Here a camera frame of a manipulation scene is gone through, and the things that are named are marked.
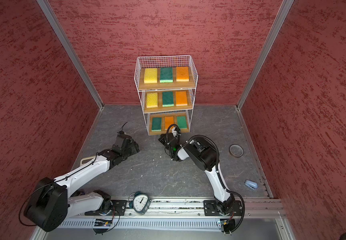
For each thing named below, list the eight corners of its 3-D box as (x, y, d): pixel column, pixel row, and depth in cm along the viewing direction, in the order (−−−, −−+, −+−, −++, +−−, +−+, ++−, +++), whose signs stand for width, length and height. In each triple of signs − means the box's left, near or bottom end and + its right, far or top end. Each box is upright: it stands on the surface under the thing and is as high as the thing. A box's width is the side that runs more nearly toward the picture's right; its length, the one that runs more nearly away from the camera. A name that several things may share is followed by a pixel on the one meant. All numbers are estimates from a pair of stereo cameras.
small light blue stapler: (243, 184, 84) (246, 182, 81) (245, 179, 86) (247, 177, 83) (254, 190, 82) (257, 188, 79) (255, 185, 84) (258, 183, 81)
